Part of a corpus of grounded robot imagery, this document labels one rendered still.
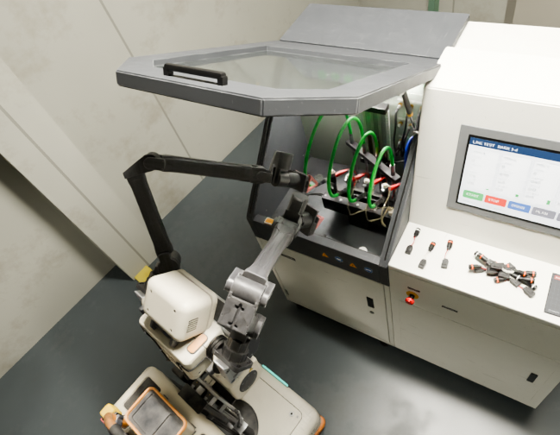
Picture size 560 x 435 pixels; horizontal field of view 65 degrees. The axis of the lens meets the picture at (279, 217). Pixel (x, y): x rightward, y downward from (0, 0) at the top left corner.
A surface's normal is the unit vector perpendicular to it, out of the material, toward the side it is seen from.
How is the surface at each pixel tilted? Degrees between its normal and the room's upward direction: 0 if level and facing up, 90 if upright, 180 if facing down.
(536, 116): 76
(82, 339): 0
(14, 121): 90
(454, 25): 0
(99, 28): 90
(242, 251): 0
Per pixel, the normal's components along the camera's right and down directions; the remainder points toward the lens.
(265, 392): -0.23, -0.58
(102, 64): 0.74, 0.41
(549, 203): -0.54, 0.60
